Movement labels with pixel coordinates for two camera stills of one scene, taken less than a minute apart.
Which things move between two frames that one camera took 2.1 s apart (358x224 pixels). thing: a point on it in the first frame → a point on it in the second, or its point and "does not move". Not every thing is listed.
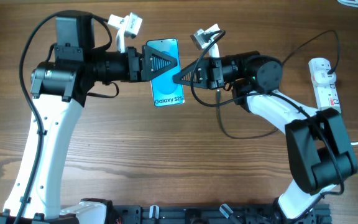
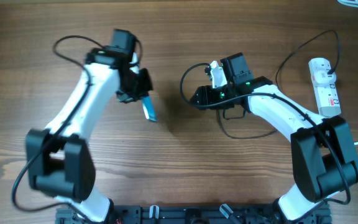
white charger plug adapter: [321, 76] does not move
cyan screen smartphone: [166, 92] → [148, 108]
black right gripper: [209, 73] → [206, 93]
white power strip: [324, 83] does not move
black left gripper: [145, 73] → [145, 86]
